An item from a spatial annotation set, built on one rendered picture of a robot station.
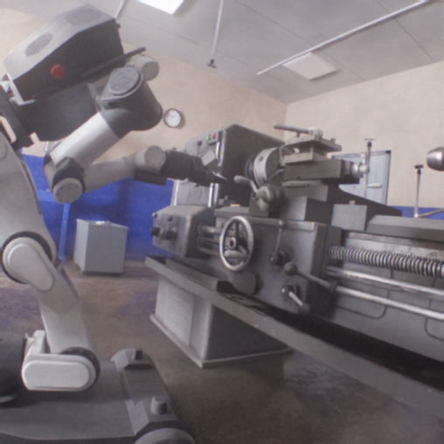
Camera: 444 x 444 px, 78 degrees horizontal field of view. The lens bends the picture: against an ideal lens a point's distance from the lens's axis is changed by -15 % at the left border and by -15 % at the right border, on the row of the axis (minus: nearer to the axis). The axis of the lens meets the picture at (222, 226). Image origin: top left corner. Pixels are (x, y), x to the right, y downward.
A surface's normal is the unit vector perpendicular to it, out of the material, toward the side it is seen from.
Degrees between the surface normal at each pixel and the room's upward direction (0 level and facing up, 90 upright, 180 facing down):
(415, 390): 90
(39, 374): 90
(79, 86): 132
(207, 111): 90
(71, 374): 90
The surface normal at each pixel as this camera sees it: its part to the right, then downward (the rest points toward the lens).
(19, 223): 0.41, 0.07
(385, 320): -0.84, -0.11
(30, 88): 0.23, 0.82
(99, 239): 0.60, 0.09
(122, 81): -0.18, -0.29
